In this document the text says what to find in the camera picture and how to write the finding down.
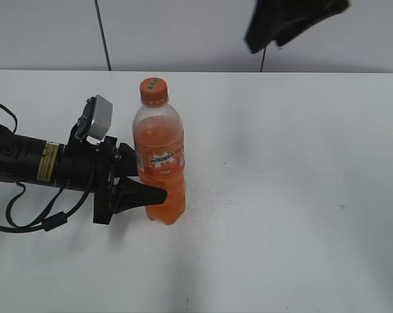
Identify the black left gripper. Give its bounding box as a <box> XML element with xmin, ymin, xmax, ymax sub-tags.
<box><xmin>55</xmin><ymin>136</ymin><xmax>167</xmax><ymax>225</ymax></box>

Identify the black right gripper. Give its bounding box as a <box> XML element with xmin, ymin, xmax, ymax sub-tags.
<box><xmin>244</xmin><ymin>0</ymin><xmax>350</xmax><ymax>54</ymax></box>

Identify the orange Mirinda soda bottle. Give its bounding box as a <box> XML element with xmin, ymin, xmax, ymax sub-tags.
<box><xmin>132</xmin><ymin>93</ymin><xmax>186</xmax><ymax>225</ymax></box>

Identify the orange bottle cap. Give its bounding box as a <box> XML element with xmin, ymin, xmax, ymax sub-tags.
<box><xmin>139</xmin><ymin>78</ymin><xmax>169</xmax><ymax>106</ymax></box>

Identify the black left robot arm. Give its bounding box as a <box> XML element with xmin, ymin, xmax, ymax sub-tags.
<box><xmin>0</xmin><ymin>125</ymin><xmax>167</xmax><ymax>224</ymax></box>

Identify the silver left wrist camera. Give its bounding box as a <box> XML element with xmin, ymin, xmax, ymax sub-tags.
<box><xmin>75</xmin><ymin>95</ymin><xmax>113</xmax><ymax>140</ymax></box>

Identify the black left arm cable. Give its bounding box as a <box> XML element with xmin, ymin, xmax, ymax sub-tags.
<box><xmin>0</xmin><ymin>100</ymin><xmax>96</xmax><ymax>232</ymax></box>

